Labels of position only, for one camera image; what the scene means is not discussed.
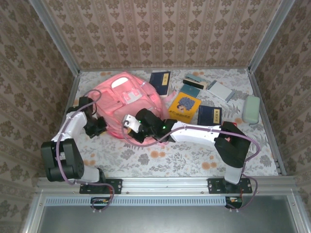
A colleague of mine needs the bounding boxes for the black and beige block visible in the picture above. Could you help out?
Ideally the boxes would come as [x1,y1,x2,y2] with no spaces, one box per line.
[182,79,209,90]

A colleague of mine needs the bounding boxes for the aluminium side rail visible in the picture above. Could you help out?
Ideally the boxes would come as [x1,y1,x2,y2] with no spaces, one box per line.
[247,69,286,175]
[57,71,81,144]

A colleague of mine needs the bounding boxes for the slotted grey cable duct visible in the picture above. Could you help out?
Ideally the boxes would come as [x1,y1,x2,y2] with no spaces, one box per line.
[45,196,226,206]

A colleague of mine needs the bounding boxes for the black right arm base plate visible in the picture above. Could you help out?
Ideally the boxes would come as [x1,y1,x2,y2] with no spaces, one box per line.
[207,178,253,194]

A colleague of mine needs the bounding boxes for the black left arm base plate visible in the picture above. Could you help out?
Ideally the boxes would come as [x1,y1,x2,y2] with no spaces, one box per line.
[79,179,123,195]

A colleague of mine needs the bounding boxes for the grey metal panel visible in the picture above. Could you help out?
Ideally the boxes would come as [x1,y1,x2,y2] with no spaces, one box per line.
[36,195,301,233]

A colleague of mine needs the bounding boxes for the pale green pencil case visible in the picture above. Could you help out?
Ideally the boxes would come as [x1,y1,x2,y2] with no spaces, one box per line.
[242,95,260,126]

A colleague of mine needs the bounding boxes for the aluminium frame post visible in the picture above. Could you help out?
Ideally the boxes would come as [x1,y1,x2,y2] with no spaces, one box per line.
[247,0,296,73]
[29,0,81,76]

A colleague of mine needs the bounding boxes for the yellow illustrated book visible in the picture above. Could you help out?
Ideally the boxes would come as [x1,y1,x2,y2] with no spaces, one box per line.
[168,91,202,122]

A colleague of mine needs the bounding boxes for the pink backpack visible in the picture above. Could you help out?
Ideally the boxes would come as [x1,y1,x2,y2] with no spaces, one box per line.
[91,71,171,146]

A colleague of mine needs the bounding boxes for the aluminium mounting rail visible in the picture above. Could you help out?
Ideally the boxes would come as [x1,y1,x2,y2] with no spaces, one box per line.
[37,176,298,195]

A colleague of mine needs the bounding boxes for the navy book with yellow label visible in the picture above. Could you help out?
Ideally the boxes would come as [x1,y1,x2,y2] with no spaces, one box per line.
[197,105,223,126]
[149,70,172,98]

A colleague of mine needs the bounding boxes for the white notebook with blue spine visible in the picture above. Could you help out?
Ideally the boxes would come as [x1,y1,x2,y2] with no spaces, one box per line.
[206,80,236,103]

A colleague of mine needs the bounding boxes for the aluminium rear rail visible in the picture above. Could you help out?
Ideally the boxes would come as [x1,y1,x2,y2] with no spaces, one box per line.
[79,65,251,72]

